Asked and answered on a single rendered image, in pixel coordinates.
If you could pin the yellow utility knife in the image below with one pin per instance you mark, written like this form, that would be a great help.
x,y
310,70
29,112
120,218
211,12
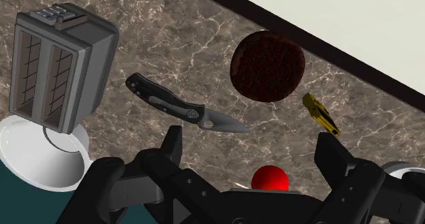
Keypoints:
x,y
320,112

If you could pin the red ball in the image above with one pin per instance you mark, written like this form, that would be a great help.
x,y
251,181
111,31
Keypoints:
x,y
269,178

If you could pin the white bowl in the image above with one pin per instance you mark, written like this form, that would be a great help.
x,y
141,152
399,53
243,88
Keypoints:
x,y
30,153

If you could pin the dark brown round patty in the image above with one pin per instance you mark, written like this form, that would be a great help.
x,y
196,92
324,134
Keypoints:
x,y
267,65

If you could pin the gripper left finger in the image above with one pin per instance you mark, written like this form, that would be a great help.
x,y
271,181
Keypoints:
x,y
159,183

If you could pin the white round dish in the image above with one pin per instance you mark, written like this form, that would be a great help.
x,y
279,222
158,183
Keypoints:
x,y
398,168

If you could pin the black folding pocket knife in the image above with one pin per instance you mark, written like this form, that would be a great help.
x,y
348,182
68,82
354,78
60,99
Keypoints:
x,y
166,100

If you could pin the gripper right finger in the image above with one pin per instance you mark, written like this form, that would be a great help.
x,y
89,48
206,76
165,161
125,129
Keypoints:
x,y
358,190

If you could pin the grey two-slot toaster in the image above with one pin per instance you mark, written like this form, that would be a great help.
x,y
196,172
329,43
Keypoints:
x,y
86,64

